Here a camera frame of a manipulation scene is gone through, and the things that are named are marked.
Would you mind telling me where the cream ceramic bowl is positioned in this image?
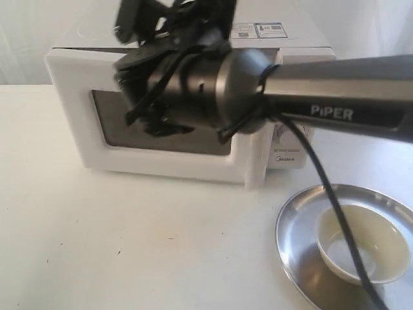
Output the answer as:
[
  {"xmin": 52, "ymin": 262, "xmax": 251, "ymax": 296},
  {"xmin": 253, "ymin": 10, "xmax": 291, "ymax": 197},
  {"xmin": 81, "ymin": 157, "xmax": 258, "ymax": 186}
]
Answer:
[{"xmin": 316, "ymin": 205, "xmax": 411, "ymax": 285}]

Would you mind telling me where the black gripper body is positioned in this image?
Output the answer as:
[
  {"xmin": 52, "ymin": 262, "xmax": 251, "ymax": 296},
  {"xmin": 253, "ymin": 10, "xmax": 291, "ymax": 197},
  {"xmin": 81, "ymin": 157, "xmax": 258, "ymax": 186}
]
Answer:
[{"xmin": 114, "ymin": 1, "xmax": 237, "ymax": 70}]

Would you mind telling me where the blue white label sticker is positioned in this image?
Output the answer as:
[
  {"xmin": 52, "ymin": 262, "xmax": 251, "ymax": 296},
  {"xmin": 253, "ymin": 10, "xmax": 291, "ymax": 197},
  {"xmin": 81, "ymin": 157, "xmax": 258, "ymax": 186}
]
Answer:
[{"xmin": 230, "ymin": 23, "xmax": 288, "ymax": 39}]

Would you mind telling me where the round stainless steel tray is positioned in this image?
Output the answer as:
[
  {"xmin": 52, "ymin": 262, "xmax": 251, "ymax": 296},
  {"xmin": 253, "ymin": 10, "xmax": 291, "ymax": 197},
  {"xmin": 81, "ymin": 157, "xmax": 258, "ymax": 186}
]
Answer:
[{"xmin": 275, "ymin": 184, "xmax": 412, "ymax": 309}]

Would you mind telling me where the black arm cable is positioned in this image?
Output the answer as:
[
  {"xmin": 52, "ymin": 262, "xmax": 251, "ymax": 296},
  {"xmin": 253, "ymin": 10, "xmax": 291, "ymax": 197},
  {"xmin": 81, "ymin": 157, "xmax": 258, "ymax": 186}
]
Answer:
[{"xmin": 125, "ymin": 48, "xmax": 390, "ymax": 310}]

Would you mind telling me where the lower white control knob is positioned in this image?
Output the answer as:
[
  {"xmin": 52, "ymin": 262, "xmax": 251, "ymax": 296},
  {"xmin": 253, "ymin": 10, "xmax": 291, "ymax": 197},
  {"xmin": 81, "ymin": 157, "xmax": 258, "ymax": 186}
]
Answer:
[{"xmin": 273, "ymin": 123, "xmax": 300, "ymax": 148}]

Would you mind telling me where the white Midea microwave body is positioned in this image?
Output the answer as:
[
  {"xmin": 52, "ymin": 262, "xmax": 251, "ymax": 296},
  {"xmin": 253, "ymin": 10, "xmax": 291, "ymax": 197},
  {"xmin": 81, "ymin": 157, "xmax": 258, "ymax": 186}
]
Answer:
[{"xmin": 51, "ymin": 21, "xmax": 336, "ymax": 171}]

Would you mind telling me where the dark grey Piper robot arm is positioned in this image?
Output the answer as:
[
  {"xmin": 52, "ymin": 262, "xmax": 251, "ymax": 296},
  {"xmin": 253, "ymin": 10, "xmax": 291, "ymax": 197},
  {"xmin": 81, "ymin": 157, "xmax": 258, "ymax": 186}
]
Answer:
[{"xmin": 114, "ymin": 1, "xmax": 412, "ymax": 143}]

